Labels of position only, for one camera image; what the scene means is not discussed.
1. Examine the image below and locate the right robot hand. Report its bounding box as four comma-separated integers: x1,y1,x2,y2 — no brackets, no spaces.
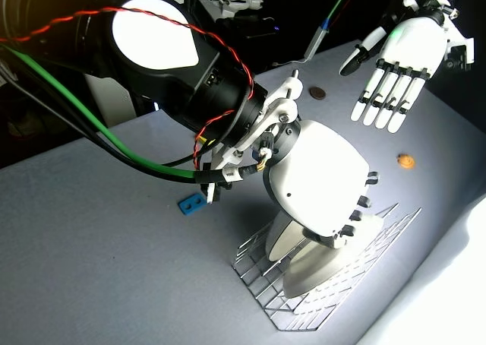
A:
262,119,380,249

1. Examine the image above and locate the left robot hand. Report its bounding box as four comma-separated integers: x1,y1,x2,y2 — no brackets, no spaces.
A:
339,16,449,134

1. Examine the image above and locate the black-rimmed white plate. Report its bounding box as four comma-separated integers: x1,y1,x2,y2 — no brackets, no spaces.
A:
264,207,305,262

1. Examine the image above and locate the blue block with two holes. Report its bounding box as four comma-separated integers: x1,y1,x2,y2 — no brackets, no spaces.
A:
177,193,208,216

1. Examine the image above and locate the white cabinet panel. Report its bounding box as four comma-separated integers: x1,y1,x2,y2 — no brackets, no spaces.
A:
85,74,160,129

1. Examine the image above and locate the silver cable adapter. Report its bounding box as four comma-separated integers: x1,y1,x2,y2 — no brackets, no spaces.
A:
303,20,330,63

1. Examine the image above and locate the silver wire plate rack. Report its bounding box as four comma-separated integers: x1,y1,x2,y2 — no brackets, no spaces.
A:
232,202,423,331

